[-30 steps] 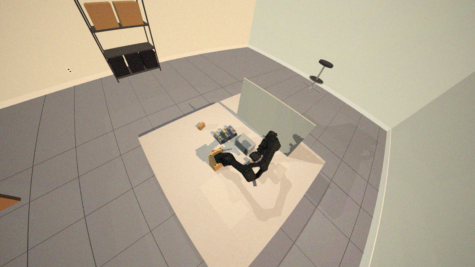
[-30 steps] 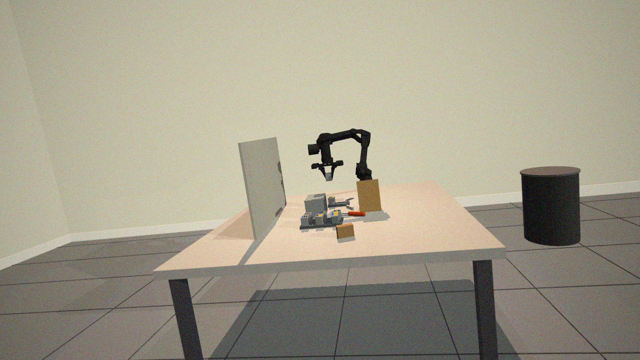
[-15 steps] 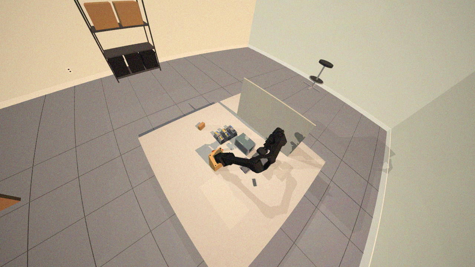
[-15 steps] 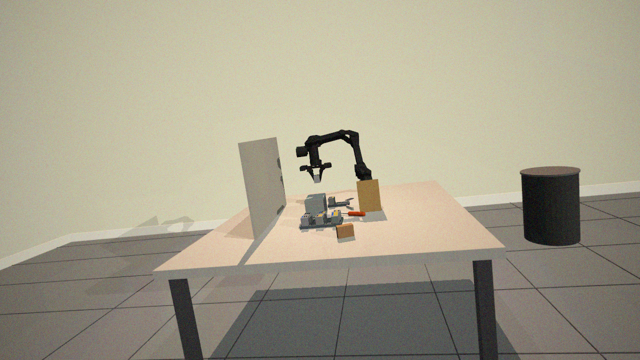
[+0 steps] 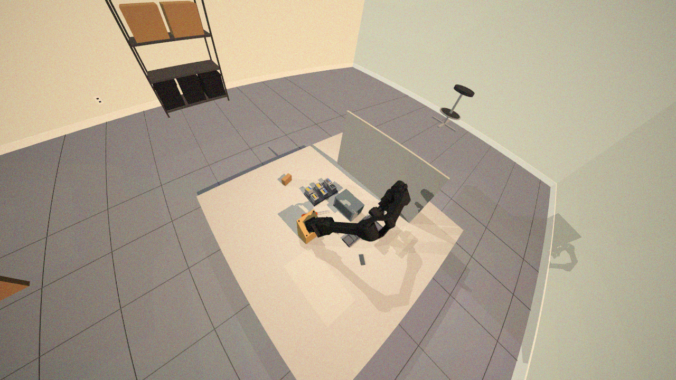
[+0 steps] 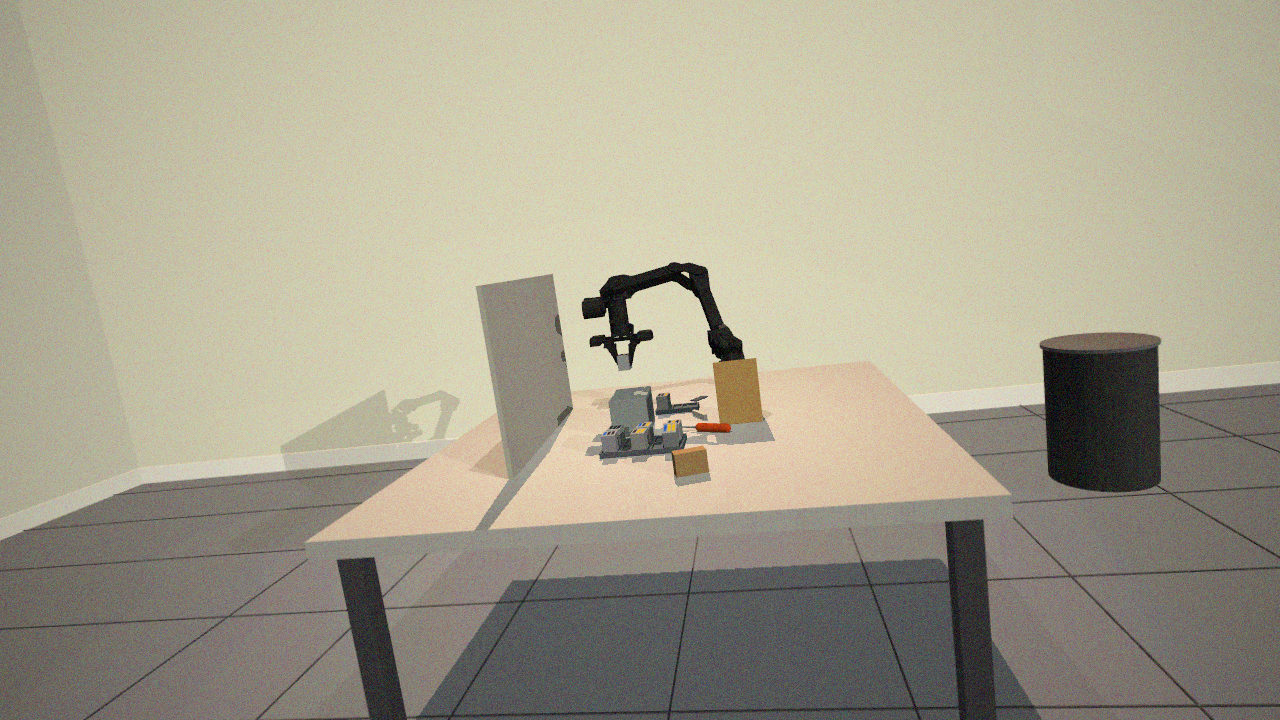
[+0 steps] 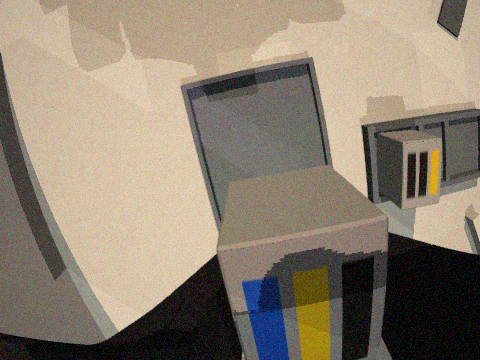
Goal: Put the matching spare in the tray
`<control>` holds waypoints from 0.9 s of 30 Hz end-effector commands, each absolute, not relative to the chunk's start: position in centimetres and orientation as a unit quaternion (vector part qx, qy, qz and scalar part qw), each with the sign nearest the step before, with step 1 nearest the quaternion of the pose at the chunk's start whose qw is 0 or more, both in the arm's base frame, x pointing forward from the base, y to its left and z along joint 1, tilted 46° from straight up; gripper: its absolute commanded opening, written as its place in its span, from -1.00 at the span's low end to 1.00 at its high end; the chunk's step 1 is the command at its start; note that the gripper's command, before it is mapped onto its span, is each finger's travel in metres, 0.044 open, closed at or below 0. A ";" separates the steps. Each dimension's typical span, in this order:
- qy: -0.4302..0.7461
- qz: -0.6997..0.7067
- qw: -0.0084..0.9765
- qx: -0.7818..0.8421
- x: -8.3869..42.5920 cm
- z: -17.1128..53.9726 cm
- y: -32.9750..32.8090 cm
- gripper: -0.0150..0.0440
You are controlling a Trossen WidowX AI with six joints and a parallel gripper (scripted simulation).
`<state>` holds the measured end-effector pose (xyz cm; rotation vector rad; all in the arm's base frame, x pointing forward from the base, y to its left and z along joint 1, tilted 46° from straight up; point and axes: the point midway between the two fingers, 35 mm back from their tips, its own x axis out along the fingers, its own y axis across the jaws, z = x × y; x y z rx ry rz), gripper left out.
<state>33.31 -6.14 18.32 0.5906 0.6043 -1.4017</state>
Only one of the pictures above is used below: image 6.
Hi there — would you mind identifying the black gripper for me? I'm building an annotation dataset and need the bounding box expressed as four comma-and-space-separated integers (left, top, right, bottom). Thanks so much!
589, 314, 653, 366

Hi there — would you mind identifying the dark grey panel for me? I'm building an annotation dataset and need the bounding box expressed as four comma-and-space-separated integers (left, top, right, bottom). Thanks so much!
476, 274, 573, 479

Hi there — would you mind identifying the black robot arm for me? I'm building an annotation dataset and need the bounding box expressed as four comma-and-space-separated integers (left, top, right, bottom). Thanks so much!
582, 263, 745, 363

